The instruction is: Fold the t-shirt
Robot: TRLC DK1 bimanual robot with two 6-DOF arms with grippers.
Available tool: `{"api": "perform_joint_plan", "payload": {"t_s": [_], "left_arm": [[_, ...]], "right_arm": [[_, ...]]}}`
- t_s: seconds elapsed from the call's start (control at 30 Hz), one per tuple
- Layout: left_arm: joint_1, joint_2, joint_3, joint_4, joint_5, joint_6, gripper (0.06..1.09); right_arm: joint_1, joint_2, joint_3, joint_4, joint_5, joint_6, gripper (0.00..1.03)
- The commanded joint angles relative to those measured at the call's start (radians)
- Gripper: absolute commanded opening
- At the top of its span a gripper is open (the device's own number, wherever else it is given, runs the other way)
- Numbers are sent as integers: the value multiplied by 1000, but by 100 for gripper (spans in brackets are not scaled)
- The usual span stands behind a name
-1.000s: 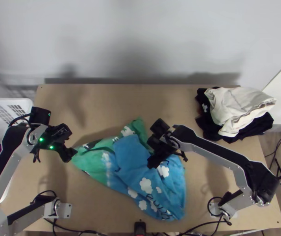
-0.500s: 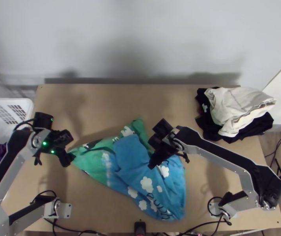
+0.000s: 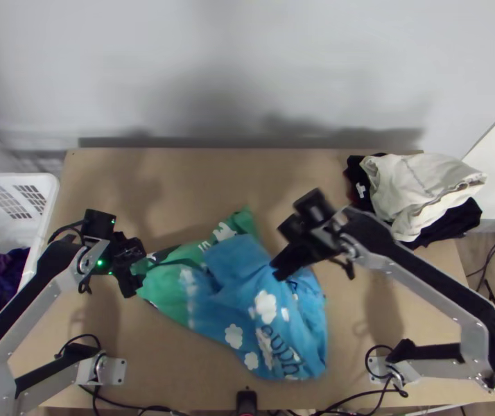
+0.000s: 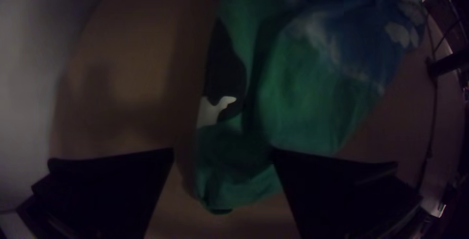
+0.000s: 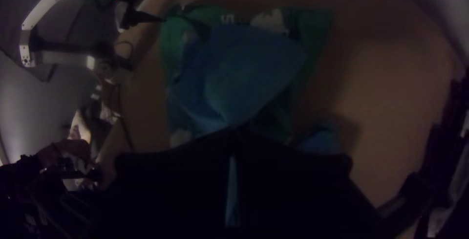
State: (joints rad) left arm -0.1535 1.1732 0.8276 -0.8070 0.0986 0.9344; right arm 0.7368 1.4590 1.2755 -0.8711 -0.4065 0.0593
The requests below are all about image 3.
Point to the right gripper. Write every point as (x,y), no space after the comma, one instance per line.
(321,250)

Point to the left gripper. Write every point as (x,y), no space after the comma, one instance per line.
(127,255)

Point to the blue and green t-shirt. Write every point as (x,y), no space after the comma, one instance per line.
(247,299)

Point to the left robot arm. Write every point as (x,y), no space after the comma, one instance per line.
(48,289)

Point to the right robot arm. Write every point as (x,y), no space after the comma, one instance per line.
(425,274)

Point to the white laundry basket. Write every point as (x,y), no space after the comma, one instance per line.
(11,203)

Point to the pile of folded clothes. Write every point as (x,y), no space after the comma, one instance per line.
(421,195)

